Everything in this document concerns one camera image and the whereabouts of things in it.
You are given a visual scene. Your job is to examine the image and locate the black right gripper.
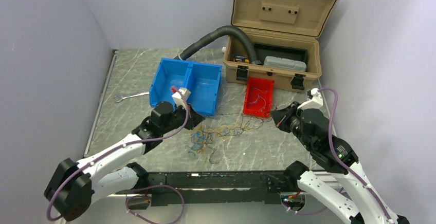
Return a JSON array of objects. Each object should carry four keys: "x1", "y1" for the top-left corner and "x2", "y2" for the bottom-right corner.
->
[{"x1": 271, "y1": 100, "x2": 314, "y2": 151}]

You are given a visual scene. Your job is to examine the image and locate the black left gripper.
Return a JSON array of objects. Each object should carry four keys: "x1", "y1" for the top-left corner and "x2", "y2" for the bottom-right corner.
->
[{"x1": 161, "y1": 101, "x2": 205, "y2": 134}]

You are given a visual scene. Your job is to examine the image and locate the yellow blue black wires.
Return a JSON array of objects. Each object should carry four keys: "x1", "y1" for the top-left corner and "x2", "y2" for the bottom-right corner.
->
[{"x1": 184, "y1": 111, "x2": 273, "y2": 164}]

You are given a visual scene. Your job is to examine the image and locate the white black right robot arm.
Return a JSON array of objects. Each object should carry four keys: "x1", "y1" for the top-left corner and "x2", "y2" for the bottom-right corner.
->
[{"x1": 270, "y1": 102, "x2": 409, "y2": 223}]

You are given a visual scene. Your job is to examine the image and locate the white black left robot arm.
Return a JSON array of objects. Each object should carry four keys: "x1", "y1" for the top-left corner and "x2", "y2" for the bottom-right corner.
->
[{"x1": 44, "y1": 101, "x2": 205, "y2": 221}]

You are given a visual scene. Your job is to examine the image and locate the red plastic bin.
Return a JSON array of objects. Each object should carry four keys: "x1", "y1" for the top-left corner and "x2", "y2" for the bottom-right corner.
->
[{"x1": 243, "y1": 77, "x2": 274, "y2": 118}]

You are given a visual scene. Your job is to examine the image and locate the blue double plastic bin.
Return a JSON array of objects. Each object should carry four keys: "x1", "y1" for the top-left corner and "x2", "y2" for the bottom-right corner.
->
[{"x1": 149, "y1": 58, "x2": 222, "y2": 116}]

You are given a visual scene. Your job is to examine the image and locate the grey plastic case in toolbox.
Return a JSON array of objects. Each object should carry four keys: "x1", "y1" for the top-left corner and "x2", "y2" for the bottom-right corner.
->
[{"x1": 263, "y1": 56, "x2": 307, "y2": 71}]

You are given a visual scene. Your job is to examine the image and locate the black tray in toolbox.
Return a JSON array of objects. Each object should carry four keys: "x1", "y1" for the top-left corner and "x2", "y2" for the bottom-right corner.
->
[{"x1": 253, "y1": 43, "x2": 308, "y2": 63}]

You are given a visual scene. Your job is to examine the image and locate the small box in toolbox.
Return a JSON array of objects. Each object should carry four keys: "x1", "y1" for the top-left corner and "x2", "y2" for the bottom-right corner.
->
[{"x1": 234, "y1": 55, "x2": 250, "y2": 63}]

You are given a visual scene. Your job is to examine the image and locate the silver wrench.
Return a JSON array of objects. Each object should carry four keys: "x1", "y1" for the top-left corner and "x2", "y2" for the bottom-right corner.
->
[{"x1": 113, "y1": 91, "x2": 149, "y2": 103}]

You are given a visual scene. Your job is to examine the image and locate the tan plastic toolbox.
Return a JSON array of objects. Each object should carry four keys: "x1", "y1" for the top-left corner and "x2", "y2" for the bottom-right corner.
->
[{"x1": 223, "y1": 0, "x2": 338, "y2": 92}]

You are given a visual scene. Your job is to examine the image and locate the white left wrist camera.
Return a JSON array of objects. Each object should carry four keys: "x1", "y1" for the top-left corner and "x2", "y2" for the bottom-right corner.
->
[{"x1": 171, "y1": 86, "x2": 191, "y2": 109}]

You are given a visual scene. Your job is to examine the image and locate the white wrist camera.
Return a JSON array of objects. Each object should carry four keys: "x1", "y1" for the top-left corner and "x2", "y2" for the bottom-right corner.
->
[
  {"x1": 171, "y1": 86, "x2": 191, "y2": 109},
  {"x1": 297, "y1": 88, "x2": 323, "y2": 110}
]

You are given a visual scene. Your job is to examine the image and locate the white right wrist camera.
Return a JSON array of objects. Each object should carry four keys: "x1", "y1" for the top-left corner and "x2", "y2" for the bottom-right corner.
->
[{"x1": 297, "y1": 88, "x2": 323, "y2": 110}]

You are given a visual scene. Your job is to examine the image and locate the grey corrugated hose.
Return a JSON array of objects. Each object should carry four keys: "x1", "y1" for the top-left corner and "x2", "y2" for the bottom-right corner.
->
[{"x1": 177, "y1": 25, "x2": 262, "y2": 66}]

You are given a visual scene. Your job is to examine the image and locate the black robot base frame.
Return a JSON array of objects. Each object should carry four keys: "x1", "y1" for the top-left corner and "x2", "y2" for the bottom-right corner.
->
[{"x1": 114, "y1": 161, "x2": 317, "y2": 207}]

